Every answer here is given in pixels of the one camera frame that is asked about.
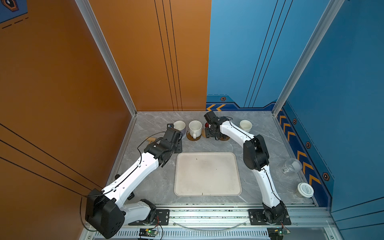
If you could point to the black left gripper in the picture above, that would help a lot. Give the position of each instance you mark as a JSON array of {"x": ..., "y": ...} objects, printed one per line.
[{"x": 179, "y": 145}]

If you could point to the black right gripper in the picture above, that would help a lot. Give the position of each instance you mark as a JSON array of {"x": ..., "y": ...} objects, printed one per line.
[{"x": 208, "y": 134}]

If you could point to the white ribbed mug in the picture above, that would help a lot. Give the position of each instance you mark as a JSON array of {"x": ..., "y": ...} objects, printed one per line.
[{"x": 195, "y": 128}]

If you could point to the lavender mug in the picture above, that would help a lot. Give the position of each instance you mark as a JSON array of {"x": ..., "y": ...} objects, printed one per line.
[{"x": 181, "y": 126}]

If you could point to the cream white mug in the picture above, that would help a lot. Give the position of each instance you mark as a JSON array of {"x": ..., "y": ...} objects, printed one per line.
[{"x": 246, "y": 125}]

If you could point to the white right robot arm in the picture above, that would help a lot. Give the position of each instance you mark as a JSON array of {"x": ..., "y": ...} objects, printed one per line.
[{"x": 256, "y": 158}]

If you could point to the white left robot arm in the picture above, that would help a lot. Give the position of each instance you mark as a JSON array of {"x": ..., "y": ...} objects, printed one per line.
[{"x": 106, "y": 210}]

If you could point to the glossy dark brown coaster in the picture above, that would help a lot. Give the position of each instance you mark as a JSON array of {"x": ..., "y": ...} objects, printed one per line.
[{"x": 189, "y": 137}]

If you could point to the beige serving tray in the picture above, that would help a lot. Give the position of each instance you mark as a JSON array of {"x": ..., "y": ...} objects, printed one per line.
[{"x": 207, "y": 174}]

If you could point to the black stapler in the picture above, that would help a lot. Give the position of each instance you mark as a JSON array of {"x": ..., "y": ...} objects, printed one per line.
[{"x": 132, "y": 195}]

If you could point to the clear glass cup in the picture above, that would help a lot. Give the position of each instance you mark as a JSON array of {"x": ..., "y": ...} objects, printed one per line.
[{"x": 291, "y": 167}]

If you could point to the green circuit board left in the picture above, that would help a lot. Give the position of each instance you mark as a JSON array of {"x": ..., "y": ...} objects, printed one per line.
[{"x": 148, "y": 234}]

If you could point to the white lidded jar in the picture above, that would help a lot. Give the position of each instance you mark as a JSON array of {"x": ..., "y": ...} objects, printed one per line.
[{"x": 305, "y": 190}]

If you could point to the circuit board right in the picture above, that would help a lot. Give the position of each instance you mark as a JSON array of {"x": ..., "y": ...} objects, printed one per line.
[{"x": 278, "y": 234}]

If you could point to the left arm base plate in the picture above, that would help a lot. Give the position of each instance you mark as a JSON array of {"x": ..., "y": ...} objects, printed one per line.
[{"x": 162, "y": 216}]

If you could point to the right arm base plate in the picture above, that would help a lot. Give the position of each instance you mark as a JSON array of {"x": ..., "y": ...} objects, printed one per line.
[{"x": 263, "y": 217}]

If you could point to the aluminium front rail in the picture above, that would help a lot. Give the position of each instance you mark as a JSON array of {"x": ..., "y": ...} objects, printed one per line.
[{"x": 233, "y": 223}]

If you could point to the aluminium corner post left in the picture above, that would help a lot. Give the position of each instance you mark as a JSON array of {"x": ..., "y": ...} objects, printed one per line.
[{"x": 101, "y": 42}]

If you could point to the aluminium corner post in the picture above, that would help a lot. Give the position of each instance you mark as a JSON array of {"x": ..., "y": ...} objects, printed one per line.
[
  {"x": 318, "y": 34},
  {"x": 101, "y": 42}
]

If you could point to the aluminium corner post right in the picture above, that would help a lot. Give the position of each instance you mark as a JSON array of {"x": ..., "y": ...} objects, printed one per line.
[{"x": 318, "y": 34}]

